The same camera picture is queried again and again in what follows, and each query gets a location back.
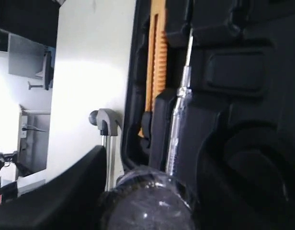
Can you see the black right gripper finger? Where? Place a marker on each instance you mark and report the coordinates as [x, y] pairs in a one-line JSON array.
[[68, 202]]

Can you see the black insulating tape roll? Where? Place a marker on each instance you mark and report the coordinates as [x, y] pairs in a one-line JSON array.
[[148, 199]]

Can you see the claw hammer black grip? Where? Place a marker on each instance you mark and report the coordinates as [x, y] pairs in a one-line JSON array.
[[107, 121]]

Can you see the black plastic tool case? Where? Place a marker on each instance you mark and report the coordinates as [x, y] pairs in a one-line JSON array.
[[236, 148]]

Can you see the orange utility knife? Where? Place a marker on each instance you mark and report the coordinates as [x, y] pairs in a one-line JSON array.
[[156, 64]]

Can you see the clear test pen screwdriver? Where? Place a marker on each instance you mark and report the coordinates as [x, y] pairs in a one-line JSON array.
[[183, 93]]

